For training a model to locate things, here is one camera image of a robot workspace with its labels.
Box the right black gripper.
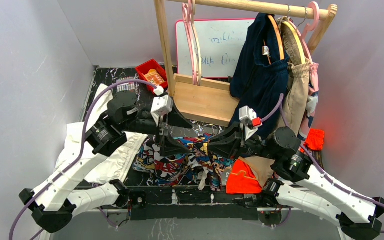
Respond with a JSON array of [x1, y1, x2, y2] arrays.
[[202, 121, 280, 162]]

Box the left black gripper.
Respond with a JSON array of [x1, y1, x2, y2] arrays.
[[121, 98, 193, 156]]

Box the comic print shorts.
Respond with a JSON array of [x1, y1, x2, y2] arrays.
[[132, 133, 235, 192]]

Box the orange wooden hanger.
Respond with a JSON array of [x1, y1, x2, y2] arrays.
[[188, 137, 261, 191]]

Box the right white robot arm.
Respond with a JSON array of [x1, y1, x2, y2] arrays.
[[207, 122, 384, 240]]

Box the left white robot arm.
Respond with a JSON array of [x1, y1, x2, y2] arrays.
[[19, 91, 193, 233]]

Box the orange shorts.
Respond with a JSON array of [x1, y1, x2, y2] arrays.
[[226, 158, 262, 194]]

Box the navy blue shorts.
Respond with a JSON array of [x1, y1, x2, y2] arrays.
[[229, 13, 289, 124]]

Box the beige shorts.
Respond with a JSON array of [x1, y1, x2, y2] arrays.
[[244, 31, 311, 187]]

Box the yellow hanger with beige shorts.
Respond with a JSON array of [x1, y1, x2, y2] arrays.
[[279, 16, 307, 66]]

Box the orange hanger with navy shorts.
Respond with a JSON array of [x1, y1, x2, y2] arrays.
[[267, 14, 285, 60]]

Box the pink plastic hanger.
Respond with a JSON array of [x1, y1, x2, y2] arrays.
[[182, 0, 198, 86]]

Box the beige plastic hanger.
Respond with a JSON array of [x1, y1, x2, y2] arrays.
[[191, 0, 202, 87]]

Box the pink hanger far right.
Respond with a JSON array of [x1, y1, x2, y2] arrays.
[[292, 1, 320, 64]]

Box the wooden clothes rack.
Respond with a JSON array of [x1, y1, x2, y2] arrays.
[[154, 0, 338, 127]]

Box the white cloth garment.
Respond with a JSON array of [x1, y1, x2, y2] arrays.
[[53, 83, 150, 185]]

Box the marker pen pack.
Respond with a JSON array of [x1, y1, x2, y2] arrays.
[[116, 82, 140, 95]]

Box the orange card box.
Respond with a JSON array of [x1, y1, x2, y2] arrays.
[[144, 69, 165, 86]]

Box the red plastic bin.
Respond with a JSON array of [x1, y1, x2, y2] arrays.
[[135, 59, 168, 90]]

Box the small red cloth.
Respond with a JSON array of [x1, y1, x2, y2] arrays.
[[304, 128, 325, 151]]

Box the pink framed whiteboard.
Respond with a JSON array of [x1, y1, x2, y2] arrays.
[[175, 18, 254, 79]]

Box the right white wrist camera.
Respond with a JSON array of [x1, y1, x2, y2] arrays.
[[238, 106, 263, 141]]

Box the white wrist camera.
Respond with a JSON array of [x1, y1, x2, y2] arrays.
[[238, 106, 263, 141], [151, 86, 174, 120]]

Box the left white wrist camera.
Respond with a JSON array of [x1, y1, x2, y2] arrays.
[[151, 86, 174, 120]]

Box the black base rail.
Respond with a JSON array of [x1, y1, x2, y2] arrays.
[[129, 185, 283, 221]]

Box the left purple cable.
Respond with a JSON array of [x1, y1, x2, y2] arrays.
[[9, 78, 161, 240]]

